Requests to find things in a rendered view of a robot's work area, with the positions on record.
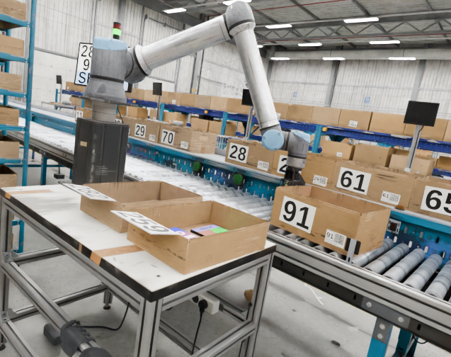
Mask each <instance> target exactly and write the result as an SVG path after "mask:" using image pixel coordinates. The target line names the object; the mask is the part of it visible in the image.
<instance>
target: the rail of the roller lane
mask: <svg viewBox="0 0 451 357"><path fill-rule="evenodd" d="M7 134H8V135H11V136H13V137H15V138H17V139H20V140H22V141H24V135H25V132H23V131H11V130H7ZM18 134H20V135H23V138H21V137H19V136H18ZM29 144H30V145H32V146H35V147H37V148H39V149H42V150H44V151H46V152H49V153H50V154H53V155H55V156H57V157H59V158H61V159H64V160H66V161H68V162H70V163H73V162H74V152H73V151H71V150H68V149H65V148H63V147H60V146H58V145H56V144H53V143H51V142H48V141H46V140H43V139H40V138H39V137H36V136H33V135H30V139H29ZM130 181H145V180H143V179H140V178H137V177H136V176H133V175H130V174H127V173H124V182H130ZM266 240H267V241H269V242H272V243H274V244H277V246H276V250H275V253H274V255H275V256H277V257H280V258H282V259H284V260H286V261H289V262H290V263H292V264H295V265H297V266H299V267H301V268H304V269H306V270H308V271H311V272H312V273H315V274H317V275H319V276H321V277H323V278H326V279H328V280H330V281H332V282H334V283H337V284H339V285H342V286H343V287H345V288H348V289H350V290H352V291H354V292H357V293H359V294H361V295H364V296H365V297H367V298H369V299H372V300H374V301H376V302H379V303H381V304H383V305H385V306H387V307H390V308H392V309H393V310H396V311H398V312H400V313H403V314H405V315H407V316H409V317H412V318H414V319H416V320H418V321H420V322H422V323H424V324H427V325H429V326H431V327H434V328H436V329H438V330H440V331H442V332H445V333H446V334H449V335H451V303H450V302H447V301H444V300H441V299H440V298H437V297H434V296H432V295H429V294H427V293H424V292H422V291H420V290H417V289H415V288H412V287H410V286H407V285H404V284H403V283H400V282H397V281H395V280H392V279H390V278H387V277H385V276H382V275H380V274H378V273H375V272H372V271H369V270H367V269H365V268H362V267H360V266H357V265H355V264H353V263H352V264H351V265H349V264H347V263H346V261H344V260H343V259H340V258H337V257H335V256H332V255H330V254H327V253H325V252H322V251H319V250H318V249H315V248H312V247H310V246H307V245H305V244H302V243H300V242H297V241H295V240H293V239H290V238H287V237H284V236H282V235H280V234H277V233H275V232H272V231H270V230H268V233H267V237H266Z"/></svg>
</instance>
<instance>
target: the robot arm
mask: <svg viewBox="0 0 451 357"><path fill-rule="evenodd" d="M255 26H256V24H255V18H254V16H253V13H252V10H251V7H250V6H249V5H248V4H247V3H246V2H245V1H242V0H237V1H234V2H232V3H231V4H230V5H229V6H228V8H227V11H226V13H224V14H222V15H221V16H218V17H216V18H213V19H212V20H209V21H206V22H204V23H201V24H199V25H196V26H194V27H192V28H189V29H187V30H184V31H182V32H179V33H177V34H175V35H172V36H170V37H167V38H164V39H163V40H160V41H158V42H155V43H152V44H151V45H148V46H145V47H142V46H140V45H135V46H134V47H131V48H129V49H128V46H127V42H125V41H122V40H116V39H112V38H104V37H95V38H94V39H93V44H92V53H91V69H90V77H89V82H88V83H87V85H86V88H85V89H84V94H83V96H86V97H91V98H99V99H103V100H108V101H117V102H121V103H127V98H126V94H125V89H124V81H125V82H127V83H130V84H136V83H140V82H141V81H143V80H144V79H145V78H146V76H149V75H150V74H151V73H152V70H153V69H155V68H157V67H160V66H163V65H165V64H168V63H170V62H173V61H176V60H179V59H180V58H183V57H186V56H188V55H191V54H193V53H196V52H199V51H201V50H204V49H206V48H209V47H212V46H214V45H217V44H219V43H222V42H224V41H227V40H231V39H235V42H236V46H237V49H238V52H239V56H240V59H241V64H242V67H243V70H244V74H245V77H246V81H247V84H248V88H249V92H250V94H251V99H252V102H253V107H254V110H255V112H256V117H257V120H258V124H259V127H260V131H261V137H262V143H261V144H262V146H263V147H265V148H266V149H268V150H270V151H276V150H278V149H279V150H284V151H288V154H287V161H286V165H288V166H287V167H286V170H285V177H284V178H281V180H280V184H281V181H282V186H304V185H305V181H304V179H303V178H302V176H301V175H300V173H298V171H302V168H304V167H305V163H306V158H307V152H308V149H309V143H310V135H309V134H307V133H303V132H298V131H295V130H293V131H292V132H285V131H282V130H281V127H280V123H279V122H278V118H277V115H276V112H275V107H274V105H273V100H272V97H271V94H270V89H269V86H268V82H267V79H266V74H265V71H264V68H263V63H262V61H261V56H260V53H259V50H258V46H257V42H256V38H255V35H254V32H253V29H254V28H255ZM283 182H284V183H283Z"/></svg>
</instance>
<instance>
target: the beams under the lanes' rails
mask: <svg viewBox="0 0 451 357"><path fill-rule="evenodd" d="M7 137H10V138H12V139H14V140H16V141H18V142H20V144H21V145H23V146H24V141H22V140H20V139H17V138H15V137H13V136H11V135H8V134H7ZM29 149H31V150H33V151H36V152H38V153H40V154H42V155H44V156H46V157H48V158H50V159H53V160H55V161H56V162H59V163H60V164H63V165H65V166H68V167H69V168H71V169H73V164H72V163H70V162H68V161H66V160H64V159H61V158H59V157H57V156H55V155H53V154H50V153H49V152H46V151H44V150H42V149H39V148H37V147H35V146H32V145H31V144H29ZM272 265H274V266H276V267H278V268H281V269H282V270H284V271H287V272H288V273H291V274H292V275H295V276H297V277H299V278H301V279H303V280H305V281H307V282H309V283H312V284H314V285H316V286H318V287H320V288H322V289H324V290H327V291H329V292H330V293H333V294H334V295H337V296H339V297H340V298H343V299H345V300H347V301H349V302H351V303H353V304H355V305H357V306H360V307H361V308H363V309H365V310H368V311H370V312H372V313H374V314H376V315H378V316H380V317H383V318H385V319H387V320H389V321H390V322H393V323H395V324H397V325H399V326H401V327H403V328H405V329H408V330H410V331H412V332H414V333H416V334H418V335H420V336H423V337H425V338H427V339H429V340H431V341H433V342H435V343H437V344H440V345H441V346H444V347H445V348H447V349H449V350H451V335H449V334H446V333H445V332H443V331H440V330H438V329H436V328H434V327H431V326H429V325H427V324H424V323H422V322H420V321H418V320H416V319H414V318H412V317H409V316H407V315H405V314H403V313H400V312H398V311H396V310H393V309H392V308H390V307H387V306H385V305H383V304H381V303H379V302H376V301H374V300H372V299H369V298H368V297H365V296H364V295H361V294H359V293H357V292H354V291H352V290H350V289H348V288H345V287H343V286H342V285H339V284H337V283H334V282H332V281H330V280H328V279H326V278H323V277H321V276H319V275H317V274H315V273H312V272H311V271H308V270H306V269H304V268H301V267H299V266H297V265H295V264H293V263H290V262H289V261H286V260H284V259H282V258H280V257H277V256H275V255H274V257H273V263H272ZM418 267H419V266H418V265H417V266H416V267H415V268H414V269H413V270H412V271H410V272H409V273H410V274H412V273H413V272H414V271H415V270H416V269H417V268H418ZM438 274H439V272H438V271H435V273H434V274H433V275H432V276H431V277H430V279H429V281H430V282H433V280H434V279H435V277H436V276H437V275H438ZM450 289H451V286H450Z"/></svg>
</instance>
